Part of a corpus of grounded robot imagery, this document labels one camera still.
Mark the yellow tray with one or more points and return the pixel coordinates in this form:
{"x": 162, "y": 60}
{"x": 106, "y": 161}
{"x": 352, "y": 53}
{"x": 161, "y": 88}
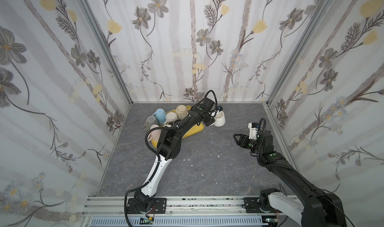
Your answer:
{"x": 195, "y": 129}

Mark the aluminium mounting rail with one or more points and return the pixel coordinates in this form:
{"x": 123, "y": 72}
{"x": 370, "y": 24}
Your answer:
{"x": 176, "y": 206}

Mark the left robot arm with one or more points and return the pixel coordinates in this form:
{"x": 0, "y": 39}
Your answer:
{"x": 168, "y": 148}

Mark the light blue mug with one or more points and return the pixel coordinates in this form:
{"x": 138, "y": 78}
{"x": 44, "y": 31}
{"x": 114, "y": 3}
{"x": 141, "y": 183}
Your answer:
{"x": 160, "y": 115}

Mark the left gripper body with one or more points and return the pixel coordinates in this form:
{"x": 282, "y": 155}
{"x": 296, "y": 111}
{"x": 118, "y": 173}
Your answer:
{"x": 208, "y": 120}

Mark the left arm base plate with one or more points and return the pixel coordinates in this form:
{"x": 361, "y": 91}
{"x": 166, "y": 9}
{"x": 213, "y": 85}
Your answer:
{"x": 158, "y": 207}

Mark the white mug centre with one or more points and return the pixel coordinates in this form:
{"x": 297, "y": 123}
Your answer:
{"x": 171, "y": 117}

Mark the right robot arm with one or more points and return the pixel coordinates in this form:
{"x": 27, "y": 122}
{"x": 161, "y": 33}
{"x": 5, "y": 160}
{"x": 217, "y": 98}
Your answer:
{"x": 320, "y": 209}

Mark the beige mug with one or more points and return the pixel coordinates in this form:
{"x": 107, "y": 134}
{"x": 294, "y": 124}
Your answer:
{"x": 182, "y": 111}

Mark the pink mug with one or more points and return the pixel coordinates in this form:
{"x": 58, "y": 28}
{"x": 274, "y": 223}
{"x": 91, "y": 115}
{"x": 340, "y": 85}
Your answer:
{"x": 154, "y": 135}

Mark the grey mug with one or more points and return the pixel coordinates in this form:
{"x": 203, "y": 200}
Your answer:
{"x": 150, "y": 121}

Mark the white slotted cable duct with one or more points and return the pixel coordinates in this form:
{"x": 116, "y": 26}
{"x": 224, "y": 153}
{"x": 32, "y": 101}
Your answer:
{"x": 191, "y": 221}

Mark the black mug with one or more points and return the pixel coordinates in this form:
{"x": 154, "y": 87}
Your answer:
{"x": 176, "y": 123}

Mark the white speckled mug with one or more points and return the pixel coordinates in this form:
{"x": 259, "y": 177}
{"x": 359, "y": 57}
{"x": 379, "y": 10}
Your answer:
{"x": 219, "y": 118}

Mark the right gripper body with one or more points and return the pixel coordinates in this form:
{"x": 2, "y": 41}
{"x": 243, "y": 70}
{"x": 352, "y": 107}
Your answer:
{"x": 247, "y": 141}

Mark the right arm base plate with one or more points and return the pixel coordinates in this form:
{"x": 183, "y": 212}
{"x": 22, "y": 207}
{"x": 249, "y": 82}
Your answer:
{"x": 252, "y": 206}

